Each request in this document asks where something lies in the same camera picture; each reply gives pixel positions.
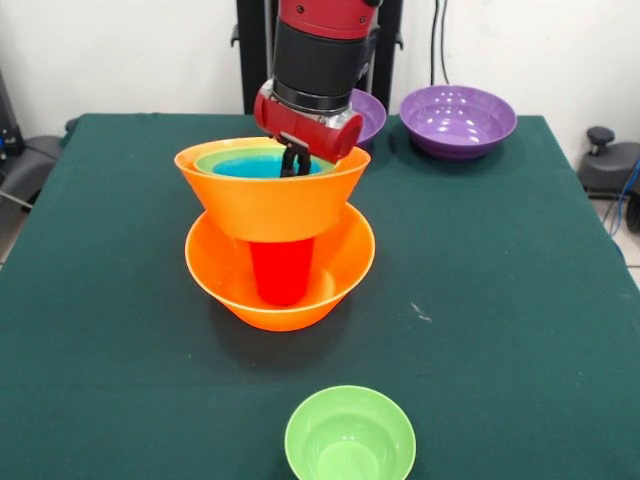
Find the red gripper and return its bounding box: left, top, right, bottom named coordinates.
left=253, top=79, right=365, bottom=179

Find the small blue plastic bowl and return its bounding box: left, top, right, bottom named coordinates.
left=212, top=154, right=324, bottom=179

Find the large orange plastic bowl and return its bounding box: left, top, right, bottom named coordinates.
left=173, top=139, right=372, bottom=244
left=184, top=202, right=377, bottom=333

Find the purple plastic bowl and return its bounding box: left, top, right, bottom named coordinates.
left=352, top=89, right=389, bottom=150
left=398, top=84, right=518, bottom=161

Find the medium green plastic bowl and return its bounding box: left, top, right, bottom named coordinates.
left=193, top=147, right=337, bottom=176

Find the red plastic cup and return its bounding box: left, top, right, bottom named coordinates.
left=249, top=238, right=317, bottom=307

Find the small green plastic bowl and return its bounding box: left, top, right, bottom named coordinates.
left=284, top=384, right=418, bottom=480

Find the dark green tablecloth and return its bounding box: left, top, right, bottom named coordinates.
left=0, top=112, right=640, bottom=480

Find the black device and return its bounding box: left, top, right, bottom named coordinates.
left=0, top=67, right=25, bottom=160

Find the black round knob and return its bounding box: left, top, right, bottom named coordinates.
left=586, top=126, right=616, bottom=156

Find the dark brown rounded base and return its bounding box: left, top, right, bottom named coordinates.
left=578, top=142, right=640, bottom=197

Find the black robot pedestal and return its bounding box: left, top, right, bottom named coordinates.
left=230, top=0, right=405, bottom=116

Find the black wall cable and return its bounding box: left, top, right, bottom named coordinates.
left=430, top=0, right=452, bottom=90

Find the blue cable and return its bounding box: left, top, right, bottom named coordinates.
left=603, top=158, right=640, bottom=237

